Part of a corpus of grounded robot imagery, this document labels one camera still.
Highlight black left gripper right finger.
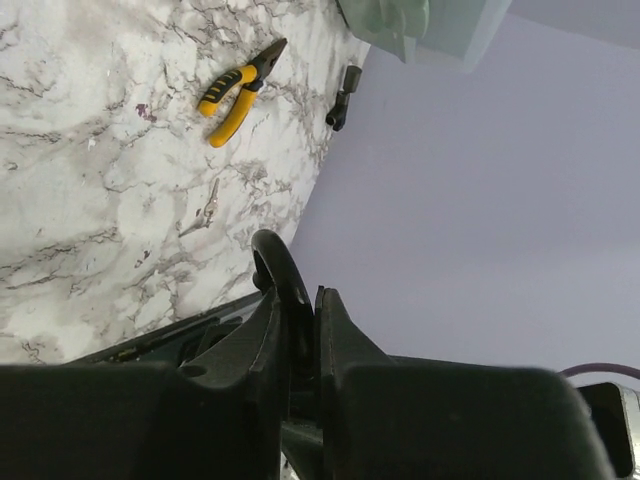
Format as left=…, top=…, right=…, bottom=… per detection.
left=316, top=288, right=615, bottom=479

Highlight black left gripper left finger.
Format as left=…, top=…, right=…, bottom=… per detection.
left=1, top=293, right=287, bottom=479

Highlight black padlock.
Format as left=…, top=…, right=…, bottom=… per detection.
left=249, top=228, right=317, bottom=391

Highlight silver keys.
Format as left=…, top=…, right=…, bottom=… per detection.
left=178, top=178, right=220, bottom=238

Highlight black T-shaped tool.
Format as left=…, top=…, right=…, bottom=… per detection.
left=325, top=65, right=362, bottom=132

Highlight yellow black pliers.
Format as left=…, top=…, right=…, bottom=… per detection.
left=195, top=37, right=289, bottom=149

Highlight green plastic toolbox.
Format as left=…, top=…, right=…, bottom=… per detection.
left=338, top=0, right=511, bottom=73

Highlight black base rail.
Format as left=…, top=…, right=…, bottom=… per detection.
left=71, top=292, right=262, bottom=367

